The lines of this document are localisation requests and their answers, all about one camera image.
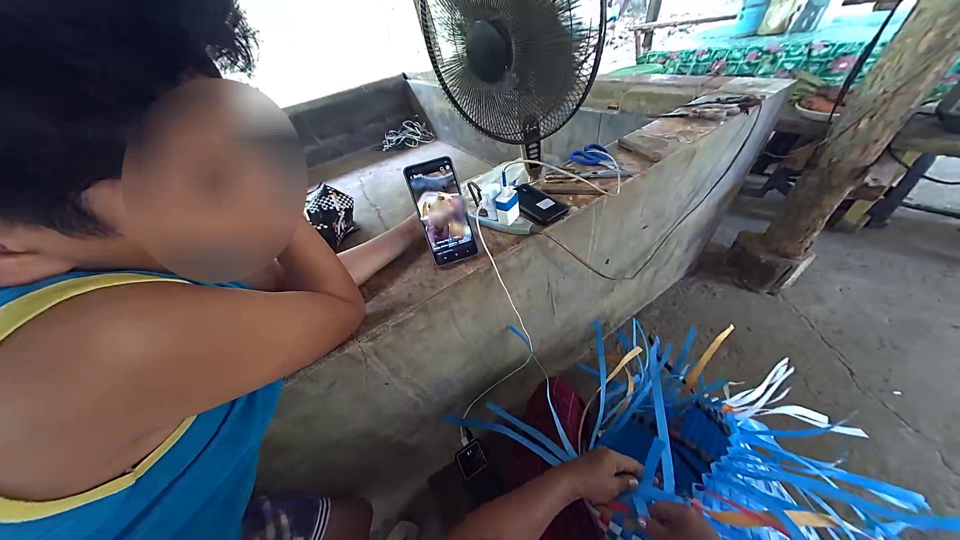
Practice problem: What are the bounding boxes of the person's left hand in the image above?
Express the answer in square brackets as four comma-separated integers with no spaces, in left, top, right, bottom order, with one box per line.
[564,447,645,505]

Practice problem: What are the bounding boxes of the person's right hand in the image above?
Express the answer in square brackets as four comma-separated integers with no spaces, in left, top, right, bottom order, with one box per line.
[645,501,723,540]

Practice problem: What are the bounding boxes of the blue woven strip basket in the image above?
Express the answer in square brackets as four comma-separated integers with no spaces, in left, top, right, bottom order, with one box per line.
[444,318,960,540]

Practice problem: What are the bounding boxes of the person's left forearm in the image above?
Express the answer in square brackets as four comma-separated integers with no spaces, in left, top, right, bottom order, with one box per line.
[447,465,583,540]

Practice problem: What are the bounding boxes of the person's legs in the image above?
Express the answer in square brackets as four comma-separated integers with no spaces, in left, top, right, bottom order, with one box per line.
[521,377,607,540]

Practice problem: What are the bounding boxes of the small black square device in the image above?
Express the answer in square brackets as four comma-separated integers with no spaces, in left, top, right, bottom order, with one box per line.
[454,427,489,482]

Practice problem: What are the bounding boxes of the concrete trough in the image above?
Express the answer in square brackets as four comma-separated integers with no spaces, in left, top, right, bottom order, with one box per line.
[255,72,796,540]

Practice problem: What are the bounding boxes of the black phone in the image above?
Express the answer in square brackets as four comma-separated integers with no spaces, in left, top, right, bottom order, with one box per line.
[514,183,570,228]

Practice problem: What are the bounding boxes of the white power strip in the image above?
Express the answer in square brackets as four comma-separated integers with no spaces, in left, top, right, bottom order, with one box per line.
[468,166,541,235]

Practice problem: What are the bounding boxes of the blue and white charger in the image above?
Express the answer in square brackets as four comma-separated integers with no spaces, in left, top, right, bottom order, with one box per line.
[495,184,521,227]

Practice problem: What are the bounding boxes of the smartphone with lit screen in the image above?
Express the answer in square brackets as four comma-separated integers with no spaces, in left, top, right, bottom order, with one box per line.
[403,156,480,268]

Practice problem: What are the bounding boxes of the flat wooden piece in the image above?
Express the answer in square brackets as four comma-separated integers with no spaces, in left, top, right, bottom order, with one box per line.
[616,129,682,163]

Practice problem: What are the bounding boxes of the black and white woven pouch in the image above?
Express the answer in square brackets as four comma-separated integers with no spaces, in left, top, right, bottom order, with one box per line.
[304,183,357,249]

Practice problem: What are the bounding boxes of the wooden bench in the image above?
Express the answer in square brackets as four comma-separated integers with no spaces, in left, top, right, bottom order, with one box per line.
[763,101,960,231]

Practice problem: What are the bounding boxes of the bowl of food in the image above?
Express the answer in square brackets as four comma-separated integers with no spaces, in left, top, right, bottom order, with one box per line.
[793,72,847,124]

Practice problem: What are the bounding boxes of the black standing fan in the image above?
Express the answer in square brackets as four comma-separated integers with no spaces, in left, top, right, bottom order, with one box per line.
[417,0,608,180]

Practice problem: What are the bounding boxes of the green floral tablecloth table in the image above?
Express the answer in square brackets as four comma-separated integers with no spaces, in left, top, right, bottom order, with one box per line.
[603,7,960,100]

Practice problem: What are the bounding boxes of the blue container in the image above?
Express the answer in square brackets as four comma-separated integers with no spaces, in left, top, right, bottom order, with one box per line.
[736,0,772,37]

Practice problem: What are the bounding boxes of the dark power cord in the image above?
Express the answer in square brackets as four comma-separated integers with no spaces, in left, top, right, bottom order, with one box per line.
[534,105,764,282]

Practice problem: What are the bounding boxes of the long white charging cable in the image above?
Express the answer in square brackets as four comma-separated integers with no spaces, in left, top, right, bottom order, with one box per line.
[474,202,574,456]

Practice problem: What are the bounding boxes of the white looped cable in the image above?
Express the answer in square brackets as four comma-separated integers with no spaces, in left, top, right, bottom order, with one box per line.
[501,152,623,198]

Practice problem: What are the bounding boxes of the blue-handled scissors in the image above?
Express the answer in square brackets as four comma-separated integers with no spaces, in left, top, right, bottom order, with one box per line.
[545,144,630,185]

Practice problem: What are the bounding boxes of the wooden post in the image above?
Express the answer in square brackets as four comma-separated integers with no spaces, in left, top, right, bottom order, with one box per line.
[726,0,960,295]

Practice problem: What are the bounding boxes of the tangled pale cord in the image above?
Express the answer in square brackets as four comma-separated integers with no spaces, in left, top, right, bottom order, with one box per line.
[381,120,437,152]

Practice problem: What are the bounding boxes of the black hanging cable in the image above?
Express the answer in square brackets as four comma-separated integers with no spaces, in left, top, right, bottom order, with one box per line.
[828,0,906,123]

